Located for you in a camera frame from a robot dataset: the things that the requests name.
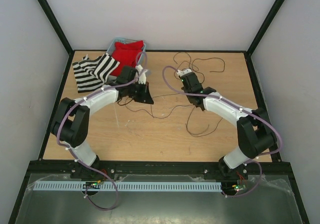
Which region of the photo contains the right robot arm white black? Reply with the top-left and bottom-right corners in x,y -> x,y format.
176,69 -> 277,179

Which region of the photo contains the black cage frame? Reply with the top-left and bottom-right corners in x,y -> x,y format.
8,0 -> 309,224

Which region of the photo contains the red cloth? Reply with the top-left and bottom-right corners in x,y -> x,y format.
110,40 -> 144,77

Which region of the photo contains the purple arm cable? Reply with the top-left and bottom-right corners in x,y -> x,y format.
162,65 -> 284,199
56,51 -> 148,211

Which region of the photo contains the light blue plastic basket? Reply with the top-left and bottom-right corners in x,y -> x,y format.
106,37 -> 146,80

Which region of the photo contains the dark purple thin wire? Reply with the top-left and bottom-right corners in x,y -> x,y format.
117,92 -> 223,137

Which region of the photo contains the black white striped cloth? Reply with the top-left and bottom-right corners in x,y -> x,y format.
72,52 -> 120,93

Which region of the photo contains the light blue slotted cable duct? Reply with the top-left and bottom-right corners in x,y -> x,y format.
33,181 -> 222,192

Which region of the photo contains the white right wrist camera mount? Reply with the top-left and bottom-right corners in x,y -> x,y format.
175,68 -> 193,78

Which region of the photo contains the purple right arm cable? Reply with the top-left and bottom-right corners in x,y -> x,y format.
162,65 -> 284,199

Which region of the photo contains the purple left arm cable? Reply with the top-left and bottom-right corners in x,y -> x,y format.
56,51 -> 148,211

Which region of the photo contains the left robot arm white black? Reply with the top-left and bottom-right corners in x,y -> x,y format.
50,65 -> 154,178

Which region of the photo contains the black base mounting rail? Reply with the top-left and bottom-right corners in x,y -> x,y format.
26,160 -> 293,181

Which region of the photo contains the translucent white zip tie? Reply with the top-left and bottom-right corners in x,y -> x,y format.
113,105 -> 120,128

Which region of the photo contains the black thin wire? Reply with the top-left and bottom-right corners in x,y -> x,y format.
173,51 -> 226,85

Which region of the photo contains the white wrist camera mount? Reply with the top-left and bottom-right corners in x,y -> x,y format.
135,64 -> 150,85
175,68 -> 193,78

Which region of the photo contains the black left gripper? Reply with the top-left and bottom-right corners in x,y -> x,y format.
128,81 -> 154,105

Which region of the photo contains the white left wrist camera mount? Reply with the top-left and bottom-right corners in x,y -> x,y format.
135,64 -> 150,85

